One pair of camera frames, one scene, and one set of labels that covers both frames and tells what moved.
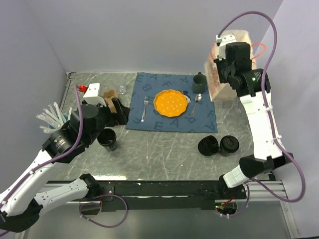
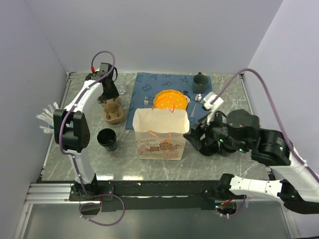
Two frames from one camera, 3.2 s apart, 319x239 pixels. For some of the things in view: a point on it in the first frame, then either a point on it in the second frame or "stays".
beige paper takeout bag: x=216 y=87 -> x=160 y=133
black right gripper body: x=224 y=70 -> x=217 y=130
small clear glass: x=121 y=89 stays
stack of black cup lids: x=208 y=145 stays
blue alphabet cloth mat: x=200 y=115 stays
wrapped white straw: x=47 y=130 stays
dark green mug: x=199 y=83 stays
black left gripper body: x=104 y=119 -> x=109 y=93
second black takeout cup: x=107 y=138 stays
